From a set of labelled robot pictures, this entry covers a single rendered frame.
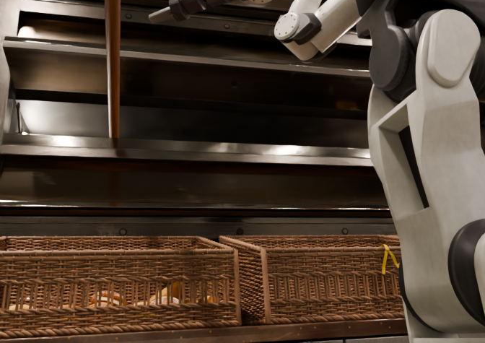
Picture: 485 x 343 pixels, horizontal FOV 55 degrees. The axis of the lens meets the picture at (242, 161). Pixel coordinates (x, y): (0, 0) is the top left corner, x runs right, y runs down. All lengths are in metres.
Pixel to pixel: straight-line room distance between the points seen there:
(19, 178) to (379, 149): 1.10
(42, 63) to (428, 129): 1.21
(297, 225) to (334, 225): 0.13
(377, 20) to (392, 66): 0.10
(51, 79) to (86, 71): 0.13
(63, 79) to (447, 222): 1.28
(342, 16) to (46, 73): 0.94
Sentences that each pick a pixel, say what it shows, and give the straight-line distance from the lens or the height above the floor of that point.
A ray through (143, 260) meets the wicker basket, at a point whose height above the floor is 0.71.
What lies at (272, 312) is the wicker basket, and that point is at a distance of 0.99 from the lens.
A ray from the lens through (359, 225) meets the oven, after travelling 1.67.
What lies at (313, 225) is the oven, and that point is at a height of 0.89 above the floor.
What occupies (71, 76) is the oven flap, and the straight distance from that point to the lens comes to 1.63.
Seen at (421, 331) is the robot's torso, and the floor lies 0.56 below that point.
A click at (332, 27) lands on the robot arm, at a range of 1.20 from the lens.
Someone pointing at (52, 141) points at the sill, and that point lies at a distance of 1.57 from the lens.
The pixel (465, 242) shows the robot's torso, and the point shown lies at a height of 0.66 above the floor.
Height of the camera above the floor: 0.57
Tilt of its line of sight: 20 degrees up
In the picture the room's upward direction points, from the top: 3 degrees counter-clockwise
